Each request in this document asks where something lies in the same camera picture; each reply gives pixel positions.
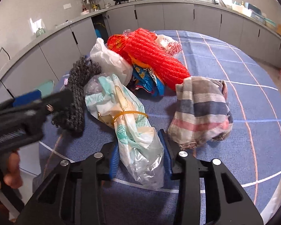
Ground red white patterned bag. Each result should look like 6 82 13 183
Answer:
155 34 182 57

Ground clear bag with teal print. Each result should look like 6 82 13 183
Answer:
84 74 164 189

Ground person's left hand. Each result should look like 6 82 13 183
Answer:
0 150 23 189

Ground striped cloth rag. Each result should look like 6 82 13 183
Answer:
167 76 233 150

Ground white plastic bag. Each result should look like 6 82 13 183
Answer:
90 38 133 86

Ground orange blue snack wrapper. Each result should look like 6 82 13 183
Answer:
129 57 165 97

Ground spice rack with bottles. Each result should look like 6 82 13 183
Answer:
82 0 105 12

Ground dark twisted rope bundle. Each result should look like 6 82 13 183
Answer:
51 55 102 137

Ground green kettle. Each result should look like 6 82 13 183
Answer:
35 27 46 38

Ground blue plaid tablecloth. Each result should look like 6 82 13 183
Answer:
39 28 281 224

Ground red foam net sleeve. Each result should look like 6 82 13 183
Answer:
107 28 190 90

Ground grey kitchen cabinets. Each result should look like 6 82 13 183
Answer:
0 0 281 102

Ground teal trash bin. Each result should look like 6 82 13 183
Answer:
35 80 55 98

